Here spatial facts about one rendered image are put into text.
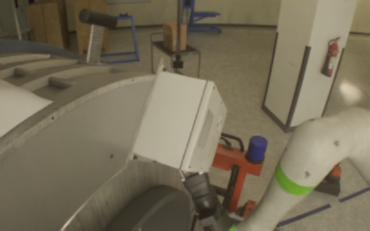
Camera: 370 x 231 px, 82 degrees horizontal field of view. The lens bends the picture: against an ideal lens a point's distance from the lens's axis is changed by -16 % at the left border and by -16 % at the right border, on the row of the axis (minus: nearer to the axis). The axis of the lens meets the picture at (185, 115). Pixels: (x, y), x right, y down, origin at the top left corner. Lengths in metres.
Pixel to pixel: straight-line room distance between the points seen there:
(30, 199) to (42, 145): 0.07
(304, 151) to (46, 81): 0.51
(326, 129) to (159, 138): 0.34
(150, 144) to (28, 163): 0.26
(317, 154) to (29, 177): 0.50
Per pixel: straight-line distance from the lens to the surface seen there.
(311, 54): 3.37
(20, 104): 0.34
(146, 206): 0.59
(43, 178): 0.35
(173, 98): 0.50
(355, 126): 0.64
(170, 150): 0.48
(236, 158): 1.61
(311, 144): 0.54
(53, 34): 6.90
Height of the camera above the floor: 2.01
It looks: 32 degrees down
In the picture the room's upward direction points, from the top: 3 degrees clockwise
